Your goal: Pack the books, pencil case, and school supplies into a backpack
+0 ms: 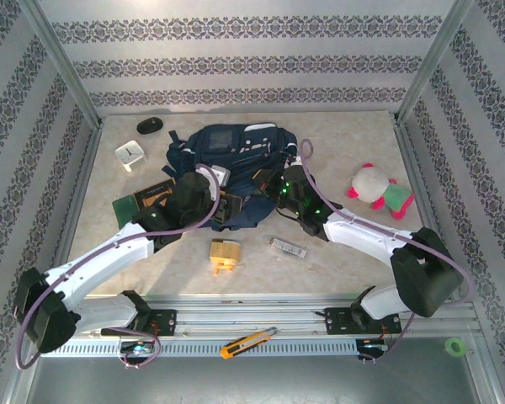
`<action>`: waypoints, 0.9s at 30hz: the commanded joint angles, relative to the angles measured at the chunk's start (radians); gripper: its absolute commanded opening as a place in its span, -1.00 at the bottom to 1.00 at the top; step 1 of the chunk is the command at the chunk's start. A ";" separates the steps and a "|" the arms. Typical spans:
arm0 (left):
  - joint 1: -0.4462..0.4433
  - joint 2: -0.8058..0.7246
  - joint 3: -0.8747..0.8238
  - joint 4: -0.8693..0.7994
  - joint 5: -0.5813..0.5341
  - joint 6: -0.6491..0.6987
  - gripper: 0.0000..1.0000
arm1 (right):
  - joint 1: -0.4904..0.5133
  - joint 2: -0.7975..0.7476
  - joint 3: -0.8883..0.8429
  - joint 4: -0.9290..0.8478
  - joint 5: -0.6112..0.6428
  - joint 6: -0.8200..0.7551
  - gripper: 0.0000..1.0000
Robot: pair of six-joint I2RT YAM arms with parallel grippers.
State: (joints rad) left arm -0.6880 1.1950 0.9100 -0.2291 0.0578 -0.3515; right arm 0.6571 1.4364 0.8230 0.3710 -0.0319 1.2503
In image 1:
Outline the green tape roll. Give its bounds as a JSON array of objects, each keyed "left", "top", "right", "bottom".
[{"left": 444, "top": 338, "right": 467, "bottom": 358}]

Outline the navy blue backpack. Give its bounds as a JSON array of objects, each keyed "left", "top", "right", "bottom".
[{"left": 162, "top": 122, "right": 300, "bottom": 231}]

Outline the grey slotted cable duct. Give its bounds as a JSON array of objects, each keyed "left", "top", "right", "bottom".
[{"left": 39, "top": 338, "right": 359, "bottom": 359}]

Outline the orange utility knife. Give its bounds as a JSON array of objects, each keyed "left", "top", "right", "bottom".
[{"left": 220, "top": 327, "right": 278, "bottom": 359}]

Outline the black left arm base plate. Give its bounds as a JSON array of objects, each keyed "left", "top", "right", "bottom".
[{"left": 100, "top": 309, "right": 178, "bottom": 337}]

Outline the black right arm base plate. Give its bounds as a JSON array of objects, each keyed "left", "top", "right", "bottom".
[{"left": 324, "top": 306, "right": 402, "bottom": 336}]

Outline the small white desk clock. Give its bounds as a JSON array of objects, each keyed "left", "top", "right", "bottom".
[{"left": 114, "top": 141, "right": 148, "bottom": 173}]

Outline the yellow pencil sharpener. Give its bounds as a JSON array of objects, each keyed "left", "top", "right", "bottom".
[{"left": 209, "top": 238, "right": 242, "bottom": 278}]

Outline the aluminium frame post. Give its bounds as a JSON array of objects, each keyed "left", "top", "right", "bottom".
[
  {"left": 16, "top": 0, "right": 104, "bottom": 127},
  {"left": 395, "top": 0, "right": 476, "bottom": 125}
]

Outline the white pink green plush toy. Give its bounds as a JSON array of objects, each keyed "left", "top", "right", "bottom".
[{"left": 346, "top": 162, "right": 416, "bottom": 222}]

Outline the black computer mouse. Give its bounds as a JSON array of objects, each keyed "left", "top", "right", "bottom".
[{"left": 136, "top": 117, "right": 164, "bottom": 136}]

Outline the aluminium mounting rail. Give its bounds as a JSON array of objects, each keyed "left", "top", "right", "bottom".
[{"left": 23, "top": 294, "right": 483, "bottom": 340}]

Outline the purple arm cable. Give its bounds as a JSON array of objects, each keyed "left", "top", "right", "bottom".
[
  {"left": 298, "top": 138, "right": 476, "bottom": 367},
  {"left": 15, "top": 163, "right": 222, "bottom": 371}
]

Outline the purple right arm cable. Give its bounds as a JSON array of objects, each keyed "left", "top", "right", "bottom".
[{"left": 298, "top": 138, "right": 476, "bottom": 367}]

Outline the aluminium side rail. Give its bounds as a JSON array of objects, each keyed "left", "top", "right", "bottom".
[
  {"left": 40, "top": 125, "right": 104, "bottom": 306},
  {"left": 393, "top": 121, "right": 462, "bottom": 304}
]

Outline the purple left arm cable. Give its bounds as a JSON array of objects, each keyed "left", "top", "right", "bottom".
[{"left": 15, "top": 163, "right": 222, "bottom": 371}]

